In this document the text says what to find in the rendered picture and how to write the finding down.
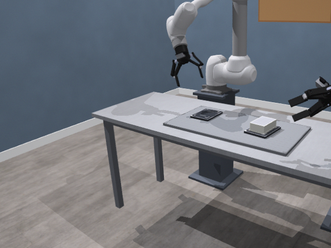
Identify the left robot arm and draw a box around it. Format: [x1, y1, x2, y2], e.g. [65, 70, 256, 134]
[315, 77, 329, 88]

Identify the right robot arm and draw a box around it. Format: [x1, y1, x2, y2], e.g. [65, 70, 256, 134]
[167, 0, 257, 95]

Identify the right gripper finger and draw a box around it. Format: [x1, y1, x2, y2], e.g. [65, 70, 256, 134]
[184, 52, 204, 78]
[171, 58, 182, 87]

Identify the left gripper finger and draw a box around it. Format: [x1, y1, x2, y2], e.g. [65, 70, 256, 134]
[292, 99, 331, 122]
[288, 85, 331, 107]

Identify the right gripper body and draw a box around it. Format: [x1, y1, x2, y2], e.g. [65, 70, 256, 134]
[175, 44, 190, 65]

